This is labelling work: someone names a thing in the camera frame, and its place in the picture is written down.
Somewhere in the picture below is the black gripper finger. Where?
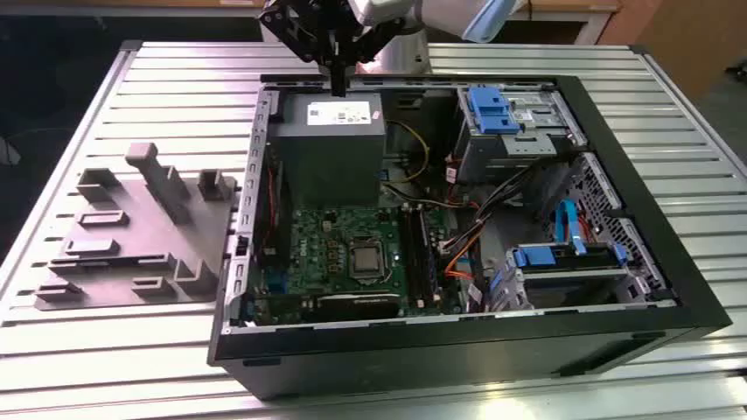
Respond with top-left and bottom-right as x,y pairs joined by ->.
259,0 -> 341,97
339,19 -> 407,97

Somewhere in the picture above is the blue drive bay latch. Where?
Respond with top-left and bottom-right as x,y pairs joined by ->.
465,87 -> 523,137

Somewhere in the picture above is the grey power supply unit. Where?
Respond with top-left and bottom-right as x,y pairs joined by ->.
267,89 -> 389,209

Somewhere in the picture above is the metal drive cage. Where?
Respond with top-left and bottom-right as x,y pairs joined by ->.
453,85 -> 588,185

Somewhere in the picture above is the white framed wooden desk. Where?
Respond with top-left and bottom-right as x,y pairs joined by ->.
0,0 -> 620,45

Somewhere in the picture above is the green motherboard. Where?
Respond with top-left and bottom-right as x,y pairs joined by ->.
249,205 -> 468,327

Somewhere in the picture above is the black CPU socket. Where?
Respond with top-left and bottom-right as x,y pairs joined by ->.
345,235 -> 391,288

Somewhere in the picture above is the silver CPU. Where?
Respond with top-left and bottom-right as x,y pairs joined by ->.
349,247 -> 381,270

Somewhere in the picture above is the grey parts rack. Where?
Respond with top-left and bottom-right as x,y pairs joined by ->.
32,142 -> 244,312

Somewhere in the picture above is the brown wooden cabinet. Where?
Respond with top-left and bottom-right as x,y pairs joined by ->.
600,0 -> 747,102

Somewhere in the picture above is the white object on floor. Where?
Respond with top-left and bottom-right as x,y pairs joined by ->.
0,133 -> 24,168

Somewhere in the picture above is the hard disk in blue carrier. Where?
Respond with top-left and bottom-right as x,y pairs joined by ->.
508,242 -> 631,270

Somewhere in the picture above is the black graphics card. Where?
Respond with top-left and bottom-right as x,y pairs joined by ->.
256,291 -> 404,325

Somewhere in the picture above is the metal disk bay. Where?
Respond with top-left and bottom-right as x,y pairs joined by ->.
487,242 -> 667,312

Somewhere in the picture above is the black open PC case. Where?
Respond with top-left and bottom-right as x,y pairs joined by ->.
207,73 -> 733,402

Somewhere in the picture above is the yellow wire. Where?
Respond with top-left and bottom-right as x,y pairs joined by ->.
384,120 -> 431,185

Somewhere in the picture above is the black wire bundle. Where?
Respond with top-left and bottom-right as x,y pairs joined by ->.
443,157 -> 561,255

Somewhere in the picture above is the blue flat wire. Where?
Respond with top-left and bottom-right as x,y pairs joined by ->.
553,199 -> 589,257

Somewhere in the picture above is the orange wire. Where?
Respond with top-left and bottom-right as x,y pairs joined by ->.
443,244 -> 489,281

